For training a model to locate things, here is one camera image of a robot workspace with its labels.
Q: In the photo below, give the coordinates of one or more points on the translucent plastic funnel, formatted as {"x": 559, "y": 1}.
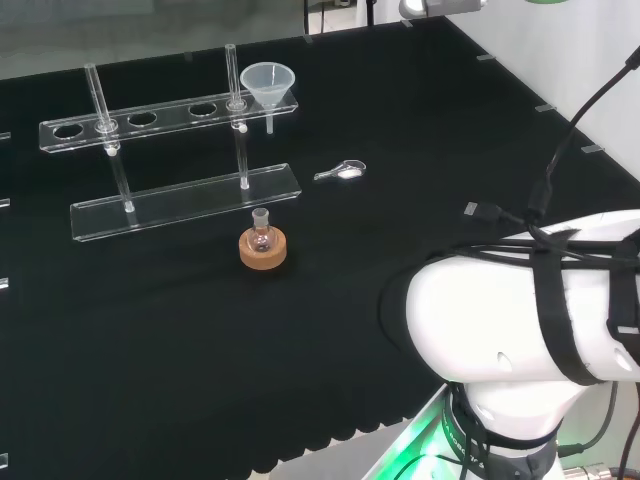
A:
{"x": 260, "y": 87}

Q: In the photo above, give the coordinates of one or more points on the clear acrylic funnel stand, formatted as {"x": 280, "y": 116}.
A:
{"x": 200, "y": 197}

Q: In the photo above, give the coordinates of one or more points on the small round-bottom glass flask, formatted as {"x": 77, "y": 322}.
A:
{"x": 261, "y": 241}

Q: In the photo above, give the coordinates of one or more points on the black table cloth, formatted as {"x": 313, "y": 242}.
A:
{"x": 150, "y": 350}

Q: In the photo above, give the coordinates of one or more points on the black tripod pole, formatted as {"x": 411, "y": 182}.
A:
{"x": 370, "y": 10}

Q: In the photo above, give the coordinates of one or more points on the white and grey device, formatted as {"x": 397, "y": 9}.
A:
{"x": 440, "y": 6}

